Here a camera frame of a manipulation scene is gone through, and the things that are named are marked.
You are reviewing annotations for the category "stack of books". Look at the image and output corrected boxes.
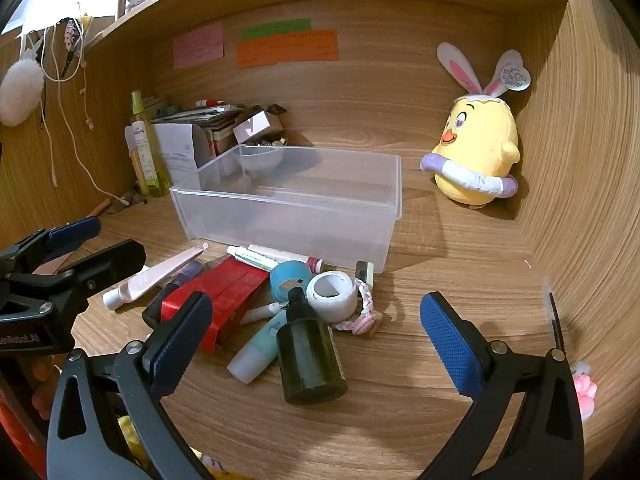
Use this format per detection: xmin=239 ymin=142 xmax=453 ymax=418
xmin=152 ymin=104 xmax=246 ymax=158

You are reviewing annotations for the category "white tube green print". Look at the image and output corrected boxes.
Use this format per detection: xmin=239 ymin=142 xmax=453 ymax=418
xmin=227 ymin=245 xmax=279 ymax=272

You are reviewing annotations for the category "white tube red cap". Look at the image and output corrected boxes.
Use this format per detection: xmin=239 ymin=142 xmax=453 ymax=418
xmin=247 ymin=243 xmax=325 ymax=271

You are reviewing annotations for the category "person's left hand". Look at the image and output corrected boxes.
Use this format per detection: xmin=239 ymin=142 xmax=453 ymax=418
xmin=30 ymin=360 xmax=60 ymax=413

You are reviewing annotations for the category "pink tube white cap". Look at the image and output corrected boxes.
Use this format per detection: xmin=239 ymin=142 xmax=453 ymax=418
xmin=103 ymin=244 xmax=209 ymax=311

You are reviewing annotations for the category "black lace hair band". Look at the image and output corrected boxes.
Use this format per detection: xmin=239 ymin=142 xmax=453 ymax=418
xmin=56 ymin=17 xmax=85 ymax=80

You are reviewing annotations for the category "pink soft toy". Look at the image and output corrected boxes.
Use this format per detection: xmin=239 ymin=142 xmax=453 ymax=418
xmin=570 ymin=360 xmax=598 ymax=423

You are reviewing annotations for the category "cream tube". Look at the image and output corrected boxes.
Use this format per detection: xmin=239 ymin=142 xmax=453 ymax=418
xmin=131 ymin=149 xmax=149 ymax=197

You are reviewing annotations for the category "white label spray bottle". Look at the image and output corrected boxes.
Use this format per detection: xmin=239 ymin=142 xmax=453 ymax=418
xmin=124 ymin=90 xmax=153 ymax=197

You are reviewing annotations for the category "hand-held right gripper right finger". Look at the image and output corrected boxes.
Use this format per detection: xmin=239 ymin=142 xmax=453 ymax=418
xmin=417 ymin=291 xmax=586 ymax=480

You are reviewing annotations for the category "yellow chick plush toy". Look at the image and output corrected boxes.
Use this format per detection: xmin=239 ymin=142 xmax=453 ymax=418
xmin=420 ymin=41 xmax=532 ymax=207

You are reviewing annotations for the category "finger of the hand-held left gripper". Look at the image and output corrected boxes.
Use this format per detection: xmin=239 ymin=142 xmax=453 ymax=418
xmin=10 ymin=240 xmax=147 ymax=312
xmin=0 ymin=217 xmax=103 ymax=275

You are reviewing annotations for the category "thin black stick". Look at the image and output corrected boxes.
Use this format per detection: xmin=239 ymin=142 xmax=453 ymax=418
xmin=548 ymin=292 xmax=567 ymax=353

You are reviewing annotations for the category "red box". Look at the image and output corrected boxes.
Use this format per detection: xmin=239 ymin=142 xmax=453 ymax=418
xmin=161 ymin=256 xmax=271 ymax=353

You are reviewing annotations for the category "white cable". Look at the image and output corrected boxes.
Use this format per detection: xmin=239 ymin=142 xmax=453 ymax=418
xmin=42 ymin=25 xmax=126 ymax=206

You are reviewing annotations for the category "white fluffy pompom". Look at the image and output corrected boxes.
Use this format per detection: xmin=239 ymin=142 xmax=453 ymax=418
xmin=0 ymin=58 xmax=42 ymax=127

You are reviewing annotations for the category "white pen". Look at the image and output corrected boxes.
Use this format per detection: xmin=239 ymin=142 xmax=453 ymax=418
xmin=240 ymin=301 xmax=288 ymax=325

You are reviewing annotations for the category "clear plastic storage bin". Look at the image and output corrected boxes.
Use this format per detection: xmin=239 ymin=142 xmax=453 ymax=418
xmin=170 ymin=144 xmax=402 ymax=273

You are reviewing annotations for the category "white tape roll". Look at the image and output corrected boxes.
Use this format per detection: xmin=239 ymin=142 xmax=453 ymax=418
xmin=306 ymin=271 xmax=359 ymax=320

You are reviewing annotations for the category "yellow cloth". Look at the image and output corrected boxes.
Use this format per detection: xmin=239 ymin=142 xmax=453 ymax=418
xmin=117 ymin=415 xmax=151 ymax=463

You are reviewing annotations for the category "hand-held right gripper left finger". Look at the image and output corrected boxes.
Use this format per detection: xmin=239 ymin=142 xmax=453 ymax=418
xmin=47 ymin=290 xmax=216 ymax=480

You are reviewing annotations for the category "small green white bottle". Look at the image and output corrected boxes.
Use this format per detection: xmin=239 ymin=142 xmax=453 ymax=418
xmin=355 ymin=260 xmax=375 ymax=291

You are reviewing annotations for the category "orange paper note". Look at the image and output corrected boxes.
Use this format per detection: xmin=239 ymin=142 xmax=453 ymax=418
xmin=236 ymin=29 xmax=338 ymax=69

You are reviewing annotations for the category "white paper receipt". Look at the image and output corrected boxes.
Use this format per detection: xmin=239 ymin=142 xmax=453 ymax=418
xmin=152 ymin=122 xmax=208 ymax=188

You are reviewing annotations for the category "clear plastic bowl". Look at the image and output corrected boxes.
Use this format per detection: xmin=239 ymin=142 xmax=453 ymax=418
xmin=235 ymin=142 xmax=285 ymax=173

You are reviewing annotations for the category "yellow-green bottle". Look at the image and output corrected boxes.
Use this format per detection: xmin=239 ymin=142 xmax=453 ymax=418
xmin=142 ymin=110 xmax=172 ymax=198

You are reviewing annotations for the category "dark green bottle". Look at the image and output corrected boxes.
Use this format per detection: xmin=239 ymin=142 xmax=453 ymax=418
xmin=277 ymin=287 xmax=348 ymax=405

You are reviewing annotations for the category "dark purple bottle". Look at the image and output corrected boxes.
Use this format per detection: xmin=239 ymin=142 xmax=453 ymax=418
xmin=142 ymin=260 xmax=205 ymax=328

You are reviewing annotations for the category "pink paper note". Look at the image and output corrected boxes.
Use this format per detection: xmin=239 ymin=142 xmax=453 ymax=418
xmin=173 ymin=22 xmax=224 ymax=71

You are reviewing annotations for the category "small white cardboard box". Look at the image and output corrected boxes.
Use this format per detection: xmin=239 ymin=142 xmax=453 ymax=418
xmin=233 ymin=105 xmax=286 ymax=143

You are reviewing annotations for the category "green paper note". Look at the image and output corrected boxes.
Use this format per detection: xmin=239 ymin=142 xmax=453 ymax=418
xmin=241 ymin=19 xmax=312 ymax=40

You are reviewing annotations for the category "teal tube white cap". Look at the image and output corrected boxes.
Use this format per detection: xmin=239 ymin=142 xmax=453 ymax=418
xmin=227 ymin=310 xmax=288 ymax=385

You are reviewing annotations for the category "pink white braided hair tie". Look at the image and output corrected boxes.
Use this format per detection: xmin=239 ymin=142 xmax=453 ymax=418
xmin=330 ymin=277 xmax=383 ymax=335

